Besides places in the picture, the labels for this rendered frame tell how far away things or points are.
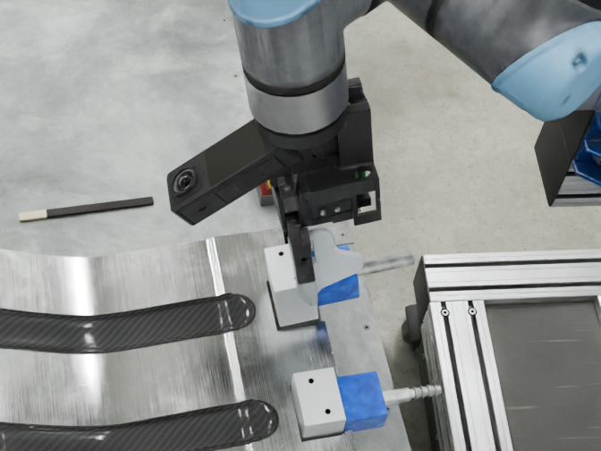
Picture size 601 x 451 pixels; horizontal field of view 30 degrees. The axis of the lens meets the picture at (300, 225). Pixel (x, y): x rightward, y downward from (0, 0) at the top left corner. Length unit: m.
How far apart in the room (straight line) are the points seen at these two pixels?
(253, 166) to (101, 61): 0.50
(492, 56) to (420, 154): 1.53
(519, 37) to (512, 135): 1.62
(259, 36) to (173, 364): 0.36
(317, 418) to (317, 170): 0.21
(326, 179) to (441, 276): 0.99
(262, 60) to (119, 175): 0.48
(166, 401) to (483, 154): 1.42
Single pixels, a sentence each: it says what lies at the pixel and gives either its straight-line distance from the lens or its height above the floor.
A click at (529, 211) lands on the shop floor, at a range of 2.25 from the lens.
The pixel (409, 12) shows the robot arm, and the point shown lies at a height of 1.23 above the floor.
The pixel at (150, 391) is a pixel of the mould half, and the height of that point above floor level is 0.88.
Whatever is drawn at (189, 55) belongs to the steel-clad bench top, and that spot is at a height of 0.80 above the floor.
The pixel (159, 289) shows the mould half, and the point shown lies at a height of 0.89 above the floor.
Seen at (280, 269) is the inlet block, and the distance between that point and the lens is 0.99.
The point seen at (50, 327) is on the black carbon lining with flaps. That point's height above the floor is 0.89.
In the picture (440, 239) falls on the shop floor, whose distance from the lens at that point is 2.17.
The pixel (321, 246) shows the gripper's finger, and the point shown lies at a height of 1.01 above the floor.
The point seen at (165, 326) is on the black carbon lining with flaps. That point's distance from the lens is 1.03.
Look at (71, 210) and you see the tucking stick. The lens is 1.20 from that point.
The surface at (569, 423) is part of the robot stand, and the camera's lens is 1.81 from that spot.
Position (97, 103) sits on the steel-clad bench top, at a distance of 1.28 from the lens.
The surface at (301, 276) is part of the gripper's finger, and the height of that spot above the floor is 1.00.
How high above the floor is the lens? 1.79
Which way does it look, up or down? 56 degrees down
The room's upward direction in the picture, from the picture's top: 8 degrees clockwise
